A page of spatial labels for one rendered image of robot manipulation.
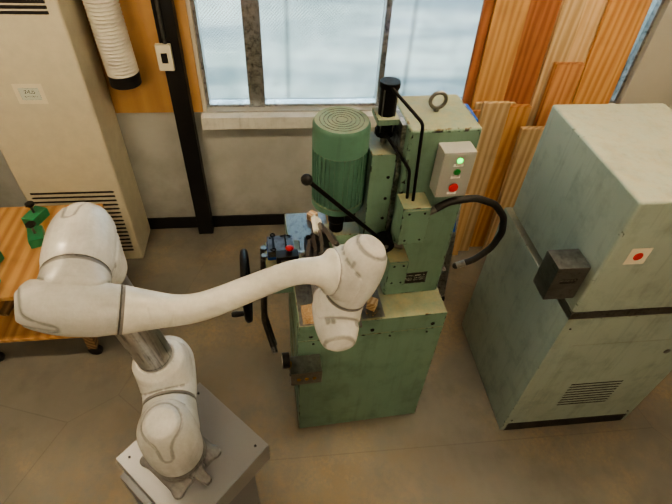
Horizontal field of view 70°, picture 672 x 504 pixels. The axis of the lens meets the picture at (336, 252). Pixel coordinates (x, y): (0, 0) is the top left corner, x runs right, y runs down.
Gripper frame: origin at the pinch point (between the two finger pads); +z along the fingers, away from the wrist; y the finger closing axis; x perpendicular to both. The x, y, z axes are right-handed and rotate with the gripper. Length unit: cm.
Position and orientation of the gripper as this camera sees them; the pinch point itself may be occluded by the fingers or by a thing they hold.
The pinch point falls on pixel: (317, 226)
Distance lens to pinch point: 138.7
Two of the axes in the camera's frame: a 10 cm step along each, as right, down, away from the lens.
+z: -1.6, -7.0, 7.0
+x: -6.6, -4.5, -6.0
